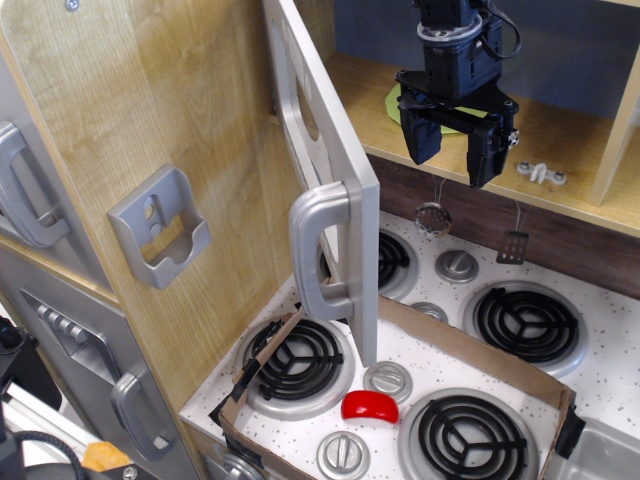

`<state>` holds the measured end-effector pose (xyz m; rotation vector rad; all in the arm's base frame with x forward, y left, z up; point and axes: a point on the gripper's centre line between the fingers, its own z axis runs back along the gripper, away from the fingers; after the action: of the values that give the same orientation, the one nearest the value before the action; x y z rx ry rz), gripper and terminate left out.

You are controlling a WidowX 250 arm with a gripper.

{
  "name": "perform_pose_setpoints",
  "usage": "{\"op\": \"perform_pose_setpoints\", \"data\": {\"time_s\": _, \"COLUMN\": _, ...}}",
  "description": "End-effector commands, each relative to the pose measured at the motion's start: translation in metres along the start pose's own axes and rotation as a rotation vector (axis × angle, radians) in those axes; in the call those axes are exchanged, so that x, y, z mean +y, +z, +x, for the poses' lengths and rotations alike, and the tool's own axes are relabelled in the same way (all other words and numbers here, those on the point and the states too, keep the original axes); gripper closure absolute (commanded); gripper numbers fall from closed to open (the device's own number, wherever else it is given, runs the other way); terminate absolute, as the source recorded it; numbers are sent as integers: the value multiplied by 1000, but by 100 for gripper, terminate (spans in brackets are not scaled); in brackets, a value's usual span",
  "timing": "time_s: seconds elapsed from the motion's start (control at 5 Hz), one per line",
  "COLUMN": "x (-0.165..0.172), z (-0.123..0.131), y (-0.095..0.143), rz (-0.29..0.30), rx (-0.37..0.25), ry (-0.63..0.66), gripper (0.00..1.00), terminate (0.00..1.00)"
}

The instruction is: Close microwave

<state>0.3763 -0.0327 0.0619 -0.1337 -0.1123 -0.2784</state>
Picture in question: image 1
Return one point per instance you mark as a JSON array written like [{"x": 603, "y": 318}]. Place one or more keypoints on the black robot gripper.
[{"x": 462, "y": 67}]

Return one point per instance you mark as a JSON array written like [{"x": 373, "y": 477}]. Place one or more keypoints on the grey toy microwave door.
[{"x": 334, "y": 224}]

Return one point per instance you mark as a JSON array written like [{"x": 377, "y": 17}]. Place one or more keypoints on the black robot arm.
[{"x": 450, "y": 11}]

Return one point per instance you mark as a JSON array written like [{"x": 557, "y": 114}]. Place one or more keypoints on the green plastic plate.
[{"x": 392, "y": 109}]

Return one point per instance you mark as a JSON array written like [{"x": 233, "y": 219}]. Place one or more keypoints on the hanging metal strainer spoon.
[{"x": 431, "y": 217}]

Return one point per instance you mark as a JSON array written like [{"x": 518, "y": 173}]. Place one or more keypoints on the white plastic door latch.
[{"x": 540, "y": 172}]

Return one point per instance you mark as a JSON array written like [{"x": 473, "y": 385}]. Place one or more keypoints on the hanging metal spatula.
[{"x": 514, "y": 243}]

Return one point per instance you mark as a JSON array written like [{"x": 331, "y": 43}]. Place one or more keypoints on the grey back stove knob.
[{"x": 457, "y": 267}]

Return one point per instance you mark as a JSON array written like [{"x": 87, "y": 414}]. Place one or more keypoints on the back left stove burner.
[{"x": 398, "y": 266}]

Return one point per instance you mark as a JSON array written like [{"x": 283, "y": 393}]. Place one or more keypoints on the stove burner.
[
  {"x": 530, "y": 321},
  {"x": 308, "y": 374},
  {"x": 398, "y": 266},
  {"x": 460, "y": 433}
]

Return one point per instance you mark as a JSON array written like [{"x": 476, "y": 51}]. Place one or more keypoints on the grey small stove knob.
[{"x": 432, "y": 310}]

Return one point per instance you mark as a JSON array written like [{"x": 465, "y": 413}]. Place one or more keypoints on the back right stove burner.
[{"x": 530, "y": 321}]

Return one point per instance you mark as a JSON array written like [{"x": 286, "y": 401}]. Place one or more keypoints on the grey centre stove knob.
[{"x": 390, "y": 378}]

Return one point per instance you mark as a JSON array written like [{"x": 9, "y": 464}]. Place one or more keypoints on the front left stove burner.
[{"x": 308, "y": 374}]

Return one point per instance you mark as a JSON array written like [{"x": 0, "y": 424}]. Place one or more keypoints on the red plastic toy piece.
[{"x": 371, "y": 405}]

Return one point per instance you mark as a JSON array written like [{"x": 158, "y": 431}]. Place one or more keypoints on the front right stove burner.
[{"x": 460, "y": 433}]

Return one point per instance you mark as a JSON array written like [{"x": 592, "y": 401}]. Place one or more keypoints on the grey front stove knob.
[{"x": 343, "y": 455}]

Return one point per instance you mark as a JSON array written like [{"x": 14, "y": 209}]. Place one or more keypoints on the silver sink basin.
[{"x": 590, "y": 449}]

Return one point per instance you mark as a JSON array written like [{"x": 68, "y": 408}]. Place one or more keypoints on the grey oven knob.
[{"x": 237, "y": 468}]

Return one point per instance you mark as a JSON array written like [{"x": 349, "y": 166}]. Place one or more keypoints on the grey ice dispenser panel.
[{"x": 80, "y": 344}]

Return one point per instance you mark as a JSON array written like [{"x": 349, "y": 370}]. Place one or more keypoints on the brown cardboard frame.
[{"x": 436, "y": 355}]

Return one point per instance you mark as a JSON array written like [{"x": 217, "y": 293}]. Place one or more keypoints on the grey wall phone holder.
[{"x": 148, "y": 211}]

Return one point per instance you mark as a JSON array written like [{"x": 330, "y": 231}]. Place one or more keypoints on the lower grey fridge handle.
[{"x": 124, "y": 397}]

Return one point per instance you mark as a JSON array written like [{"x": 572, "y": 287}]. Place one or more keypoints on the grey fridge handle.
[
  {"x": 27, "y": 212},
  {"x": 124, "y": 397}
]

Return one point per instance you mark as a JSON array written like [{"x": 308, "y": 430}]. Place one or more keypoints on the upper grey fridge handle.
[{"x": 27, "y": 212}]

